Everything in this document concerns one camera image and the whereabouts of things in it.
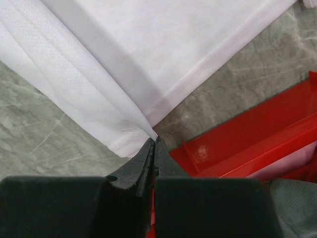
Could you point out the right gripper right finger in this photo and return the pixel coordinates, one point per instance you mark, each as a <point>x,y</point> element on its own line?
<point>189,207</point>

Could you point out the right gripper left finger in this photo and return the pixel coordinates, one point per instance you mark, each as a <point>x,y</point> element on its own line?
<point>114,206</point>

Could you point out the white t shirt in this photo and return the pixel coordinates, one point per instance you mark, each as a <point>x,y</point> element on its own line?
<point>119,67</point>

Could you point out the grey t shirt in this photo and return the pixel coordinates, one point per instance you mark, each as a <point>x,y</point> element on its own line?
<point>296,207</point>

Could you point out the pink garment in bin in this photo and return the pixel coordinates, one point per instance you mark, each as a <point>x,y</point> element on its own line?
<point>286,164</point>

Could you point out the red plastic bin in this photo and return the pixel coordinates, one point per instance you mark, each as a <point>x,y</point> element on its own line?
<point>253,140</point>

